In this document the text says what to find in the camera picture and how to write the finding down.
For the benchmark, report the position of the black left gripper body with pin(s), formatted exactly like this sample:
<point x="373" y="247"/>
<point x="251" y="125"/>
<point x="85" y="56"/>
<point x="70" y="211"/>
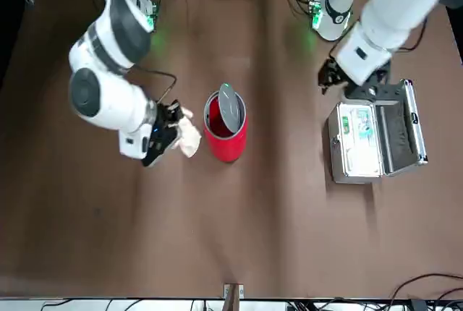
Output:
<point x="361" y="92"/>

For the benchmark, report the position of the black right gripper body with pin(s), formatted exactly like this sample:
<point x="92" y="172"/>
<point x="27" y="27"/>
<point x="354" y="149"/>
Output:
<point x="162" y="141"/>

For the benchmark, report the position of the white disposable gloves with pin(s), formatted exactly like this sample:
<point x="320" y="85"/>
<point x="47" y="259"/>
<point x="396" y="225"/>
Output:
<point x="188" y="137"/>

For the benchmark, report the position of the red push-button trash can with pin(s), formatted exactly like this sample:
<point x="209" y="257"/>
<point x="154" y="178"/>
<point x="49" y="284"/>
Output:
<point x="226" y="148"/>

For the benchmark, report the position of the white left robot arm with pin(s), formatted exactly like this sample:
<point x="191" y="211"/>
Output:
<point x="390" y="11"/>

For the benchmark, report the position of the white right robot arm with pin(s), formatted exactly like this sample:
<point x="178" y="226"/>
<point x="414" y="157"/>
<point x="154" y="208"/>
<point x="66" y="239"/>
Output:
<point x="105" y="101"/>

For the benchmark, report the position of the small green packet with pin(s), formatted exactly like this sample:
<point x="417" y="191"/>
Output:
<point x="346" y="124"/>

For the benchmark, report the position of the teal item in case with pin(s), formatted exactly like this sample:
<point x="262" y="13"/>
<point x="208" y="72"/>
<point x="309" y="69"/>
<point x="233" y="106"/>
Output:
<point x="366" y="132"/>

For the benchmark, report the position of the open aluminium case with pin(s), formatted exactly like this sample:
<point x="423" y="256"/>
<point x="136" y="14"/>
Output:
<point x="336" y="152"/>

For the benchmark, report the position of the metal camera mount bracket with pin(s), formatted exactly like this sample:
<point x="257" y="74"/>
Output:
<point x="233" y="291"/>

